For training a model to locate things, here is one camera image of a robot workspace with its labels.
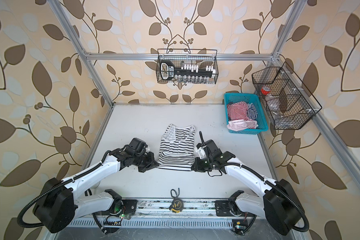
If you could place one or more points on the teal plastic basket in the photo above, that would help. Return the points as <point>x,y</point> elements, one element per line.
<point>230,98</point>

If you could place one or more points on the red capped plastic bottle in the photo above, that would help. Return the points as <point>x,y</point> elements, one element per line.
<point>272,102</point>

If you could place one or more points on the red white striped tank top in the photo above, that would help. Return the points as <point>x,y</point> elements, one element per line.
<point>237,111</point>

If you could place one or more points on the pink white tank top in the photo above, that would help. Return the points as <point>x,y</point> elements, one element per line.
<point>240,125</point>

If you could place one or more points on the back black wire basket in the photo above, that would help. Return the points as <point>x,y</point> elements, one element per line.
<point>206,57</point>

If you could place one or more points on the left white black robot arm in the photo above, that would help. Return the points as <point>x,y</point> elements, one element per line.
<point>62,201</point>

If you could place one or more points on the yellow black tape measure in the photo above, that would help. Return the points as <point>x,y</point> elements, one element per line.
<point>177,204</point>

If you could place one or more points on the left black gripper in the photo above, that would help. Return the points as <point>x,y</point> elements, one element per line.
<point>151,163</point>

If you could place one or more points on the right circuit board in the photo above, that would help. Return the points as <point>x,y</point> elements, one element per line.
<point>239,226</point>

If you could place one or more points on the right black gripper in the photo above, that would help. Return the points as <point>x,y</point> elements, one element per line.
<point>198,166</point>

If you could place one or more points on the black white striped tank top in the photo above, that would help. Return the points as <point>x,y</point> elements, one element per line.
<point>176,151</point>

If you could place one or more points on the right black wire basket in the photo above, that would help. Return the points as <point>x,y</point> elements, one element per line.
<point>296,95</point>

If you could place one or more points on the black wire basket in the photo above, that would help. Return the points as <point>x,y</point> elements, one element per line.
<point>206,57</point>
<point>296,95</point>

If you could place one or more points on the black white tool set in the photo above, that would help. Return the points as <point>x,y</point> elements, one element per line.
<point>182,72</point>

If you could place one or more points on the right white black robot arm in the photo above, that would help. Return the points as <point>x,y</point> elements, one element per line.
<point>276,201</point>

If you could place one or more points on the navy striped tank top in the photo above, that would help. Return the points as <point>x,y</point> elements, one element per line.
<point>252,112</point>

